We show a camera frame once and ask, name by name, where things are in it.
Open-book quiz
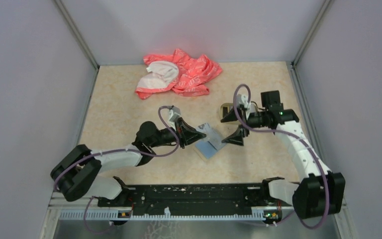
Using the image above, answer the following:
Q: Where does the pink patterned cloth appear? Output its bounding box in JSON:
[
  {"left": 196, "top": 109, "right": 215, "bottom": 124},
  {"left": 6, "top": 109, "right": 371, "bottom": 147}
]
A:
[{"left": 135, "top": 48, "right": 223, "bottom": 100}]

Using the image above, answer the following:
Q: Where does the cream oval card tray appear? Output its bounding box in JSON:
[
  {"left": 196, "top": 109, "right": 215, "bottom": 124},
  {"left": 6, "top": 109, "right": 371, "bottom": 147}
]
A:
[{"left": 219, "top": 103, "right": 240, "bottom": 125}]

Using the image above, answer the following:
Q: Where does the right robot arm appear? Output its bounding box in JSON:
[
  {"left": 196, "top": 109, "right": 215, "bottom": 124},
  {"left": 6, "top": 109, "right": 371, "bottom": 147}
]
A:
[{"left": 221, "top": 91, "right": 346, "bottom": 219}]

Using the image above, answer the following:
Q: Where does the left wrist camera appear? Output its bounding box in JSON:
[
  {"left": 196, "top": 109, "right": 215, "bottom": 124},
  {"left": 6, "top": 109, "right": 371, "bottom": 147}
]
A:
[{"left": 168, "top": 106, "right": 181, "bottom": 123}]

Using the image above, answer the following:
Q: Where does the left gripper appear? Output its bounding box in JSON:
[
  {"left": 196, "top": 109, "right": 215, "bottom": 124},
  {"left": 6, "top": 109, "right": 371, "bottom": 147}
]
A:
[{"left": 150, "top": 117, "right": 206, "bottom": 149}]

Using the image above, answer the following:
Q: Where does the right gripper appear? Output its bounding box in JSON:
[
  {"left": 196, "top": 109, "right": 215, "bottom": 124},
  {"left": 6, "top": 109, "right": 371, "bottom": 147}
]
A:
[{"left": 220, "top": 103, "right": 268, "bottom": 146}]

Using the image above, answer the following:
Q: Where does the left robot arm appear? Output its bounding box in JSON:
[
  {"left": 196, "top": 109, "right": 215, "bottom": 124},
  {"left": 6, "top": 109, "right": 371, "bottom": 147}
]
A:
[{"left": 50, "top": 118, "right": 206, "bottom": 206}]

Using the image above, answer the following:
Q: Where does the grey credit card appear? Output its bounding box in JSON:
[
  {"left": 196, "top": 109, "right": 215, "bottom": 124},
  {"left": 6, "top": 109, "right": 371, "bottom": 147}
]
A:
[{"left": 196, "top": 123, "right": 226, "bottom": 151}]

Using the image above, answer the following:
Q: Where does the aluminium frame rail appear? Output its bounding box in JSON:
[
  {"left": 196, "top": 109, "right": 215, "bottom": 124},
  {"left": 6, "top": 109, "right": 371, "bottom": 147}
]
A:
[{"left": 47, "top": 186, "right": 347, "bottom": 222}]

